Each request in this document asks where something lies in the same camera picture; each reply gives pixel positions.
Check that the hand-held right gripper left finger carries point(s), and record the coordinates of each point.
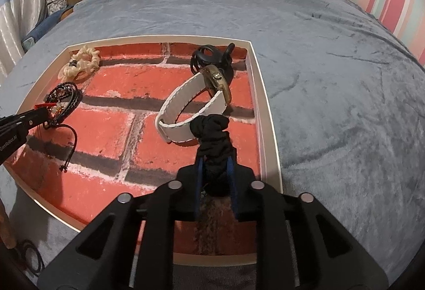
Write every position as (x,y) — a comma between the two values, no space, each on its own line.
(199,187)

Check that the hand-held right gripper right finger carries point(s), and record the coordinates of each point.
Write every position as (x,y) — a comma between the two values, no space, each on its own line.
(233,190)

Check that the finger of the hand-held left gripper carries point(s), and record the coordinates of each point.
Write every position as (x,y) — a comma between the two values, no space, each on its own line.
(30,119)

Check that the black scrunchie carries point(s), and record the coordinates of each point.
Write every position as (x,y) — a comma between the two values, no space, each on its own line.
(212,143)

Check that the white band wristwatch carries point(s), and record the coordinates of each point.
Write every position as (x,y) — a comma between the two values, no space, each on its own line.
(176,132)

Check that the cream scrunchie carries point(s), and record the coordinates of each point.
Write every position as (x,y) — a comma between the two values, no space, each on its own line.
(84,65)

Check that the brick print jewelry tray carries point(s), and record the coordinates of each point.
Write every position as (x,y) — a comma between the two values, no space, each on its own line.
(109,130)

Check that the blue cloth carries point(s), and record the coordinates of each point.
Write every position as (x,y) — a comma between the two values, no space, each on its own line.
(43,27)

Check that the patterned storage bag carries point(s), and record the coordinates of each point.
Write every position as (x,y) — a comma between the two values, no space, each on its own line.
(55,1)

